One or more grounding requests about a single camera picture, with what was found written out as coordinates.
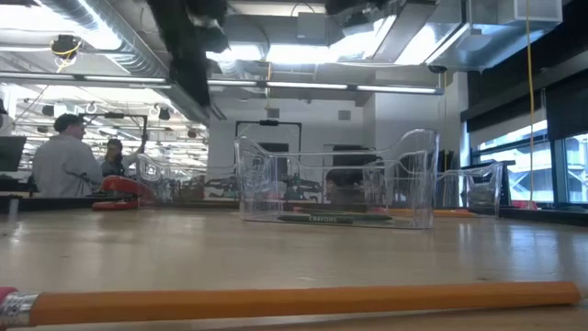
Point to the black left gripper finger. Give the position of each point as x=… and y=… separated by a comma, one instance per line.
x=200, y=78
x=181, y=69

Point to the clear plastic bin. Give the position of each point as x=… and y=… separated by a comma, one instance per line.
x=257, y=184
x=482, y=188
x=151, y=174

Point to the person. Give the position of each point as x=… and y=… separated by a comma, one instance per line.
x=64, y=161
x=344, y=179
x=115, y=161

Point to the round black ceiling device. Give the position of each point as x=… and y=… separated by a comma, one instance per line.
x=66, y=46

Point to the long ceiling light bar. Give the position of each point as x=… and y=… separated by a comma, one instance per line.
x=321, y=86

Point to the red stapler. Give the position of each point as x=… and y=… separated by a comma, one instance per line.
x=124, y=186

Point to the dark monitor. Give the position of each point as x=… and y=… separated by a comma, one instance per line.
x=11, y=154

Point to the grey wall vent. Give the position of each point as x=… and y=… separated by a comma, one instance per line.
x=344, y=115

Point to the small grey upright post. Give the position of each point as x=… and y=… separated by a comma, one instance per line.
x=13, y=213

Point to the dome security camera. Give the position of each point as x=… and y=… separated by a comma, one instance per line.
x=437, y=69

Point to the silver ceiling duct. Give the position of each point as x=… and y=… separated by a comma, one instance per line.
x=459, y=41

